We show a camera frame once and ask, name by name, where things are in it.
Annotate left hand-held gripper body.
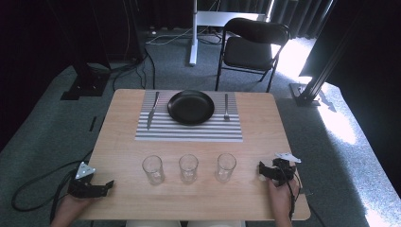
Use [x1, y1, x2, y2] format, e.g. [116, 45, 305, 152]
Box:
[67, 161, 108, 200]

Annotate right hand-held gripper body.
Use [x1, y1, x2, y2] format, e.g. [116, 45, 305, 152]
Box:
[270, 152, 303, 187]

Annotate person's left hand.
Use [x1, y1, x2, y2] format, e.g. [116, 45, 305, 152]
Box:
[57, 192, 99, 223]

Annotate person's right hand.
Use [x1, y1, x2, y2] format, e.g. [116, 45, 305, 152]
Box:
[268, 175, 301, 219]

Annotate clear drinking glass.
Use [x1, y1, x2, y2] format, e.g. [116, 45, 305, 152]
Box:
[141, 154, 166, 186]
[215, 152, 237, 183]
[178, 153, 200, 184]

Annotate silver fork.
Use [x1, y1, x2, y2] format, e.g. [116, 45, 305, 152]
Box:
[223, 93, 231, 122]

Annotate silver table knife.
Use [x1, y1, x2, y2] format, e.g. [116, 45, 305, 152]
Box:
[146, 91, 161, 131]

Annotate grey striped placemat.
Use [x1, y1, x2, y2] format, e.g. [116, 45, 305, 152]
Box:
[134, 89, 244, 143]

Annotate black round plate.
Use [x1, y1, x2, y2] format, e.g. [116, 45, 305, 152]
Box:
[166, 89, 216, 126]

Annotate black stand base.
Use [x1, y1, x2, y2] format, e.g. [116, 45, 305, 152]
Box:
[60, 61, 112, 102]

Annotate black folding chair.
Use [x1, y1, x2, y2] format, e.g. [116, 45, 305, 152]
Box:
[215, 17, 291, 94]

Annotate white metal stand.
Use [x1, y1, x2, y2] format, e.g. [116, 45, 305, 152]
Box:
[188, 0, 270, 67]

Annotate dark curtain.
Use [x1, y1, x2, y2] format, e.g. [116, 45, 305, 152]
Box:
[201, 0, 334, 40]

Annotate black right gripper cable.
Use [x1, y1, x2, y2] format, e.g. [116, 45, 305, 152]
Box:
[282, 166, 329, 227]

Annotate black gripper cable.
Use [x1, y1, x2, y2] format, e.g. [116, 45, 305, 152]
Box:
[282, 166, 329, 227]
[10, 149, 95, 223]

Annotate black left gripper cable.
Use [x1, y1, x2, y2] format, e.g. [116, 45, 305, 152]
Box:
[10, 149, 95, 223]

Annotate black metal frame stand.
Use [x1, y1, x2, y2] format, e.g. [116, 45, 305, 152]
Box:
[288, 0, 363, 108]

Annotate black floor cables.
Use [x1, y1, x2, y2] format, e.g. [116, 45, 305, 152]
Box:
[112, 29, 157, 92]

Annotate white floor cable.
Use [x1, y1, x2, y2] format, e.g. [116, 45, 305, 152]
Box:
[146, 26, 210, 45]

